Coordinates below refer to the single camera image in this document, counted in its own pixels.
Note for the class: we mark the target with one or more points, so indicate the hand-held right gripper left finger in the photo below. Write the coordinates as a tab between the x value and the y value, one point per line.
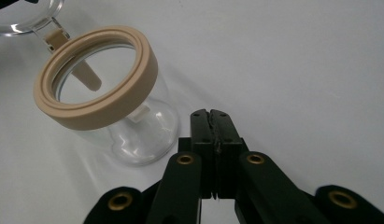
202	133

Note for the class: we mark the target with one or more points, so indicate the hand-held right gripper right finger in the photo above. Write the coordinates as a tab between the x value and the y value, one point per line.
227	137

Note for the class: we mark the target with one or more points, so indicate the clear jar with beige rim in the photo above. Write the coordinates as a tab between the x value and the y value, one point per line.
139	93

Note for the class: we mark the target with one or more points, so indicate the clear hinged jar lid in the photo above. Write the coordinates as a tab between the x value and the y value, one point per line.
40	23

